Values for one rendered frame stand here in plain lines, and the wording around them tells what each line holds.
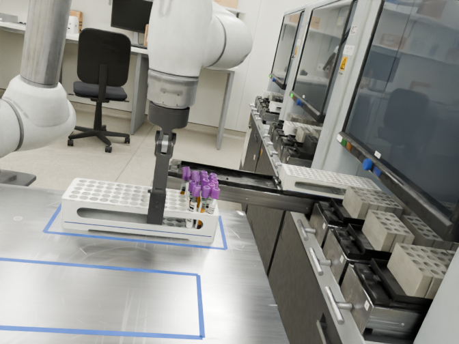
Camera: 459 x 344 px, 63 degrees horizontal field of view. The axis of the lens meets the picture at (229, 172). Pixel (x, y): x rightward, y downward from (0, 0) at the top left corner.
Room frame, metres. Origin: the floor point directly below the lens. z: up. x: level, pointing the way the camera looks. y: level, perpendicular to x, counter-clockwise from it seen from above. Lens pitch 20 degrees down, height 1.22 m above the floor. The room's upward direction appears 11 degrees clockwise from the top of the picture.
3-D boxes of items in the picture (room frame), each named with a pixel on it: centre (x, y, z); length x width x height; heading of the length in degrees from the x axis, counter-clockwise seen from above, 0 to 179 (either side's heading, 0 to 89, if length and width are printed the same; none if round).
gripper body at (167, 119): (0.68, 0.13, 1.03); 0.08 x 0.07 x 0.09; 11
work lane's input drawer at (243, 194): (1.08, -0.13, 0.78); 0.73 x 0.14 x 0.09; 96
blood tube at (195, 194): (0.66, 0.06, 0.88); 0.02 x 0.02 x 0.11
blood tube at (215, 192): (0.66, 0.02, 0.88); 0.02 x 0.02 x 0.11
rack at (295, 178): (1.10, -0.31, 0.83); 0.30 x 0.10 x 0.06; 96
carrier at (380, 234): (0.80, -0.37, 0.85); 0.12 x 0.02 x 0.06; 5
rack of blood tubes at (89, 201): (0.68, 0.16, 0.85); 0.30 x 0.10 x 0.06; 101
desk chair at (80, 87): (3.41, 1.31, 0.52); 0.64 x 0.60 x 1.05; 26
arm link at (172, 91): (0.68, 0.13, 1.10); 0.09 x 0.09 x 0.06
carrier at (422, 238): (0.81, -0.46, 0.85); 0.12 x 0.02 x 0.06; 5
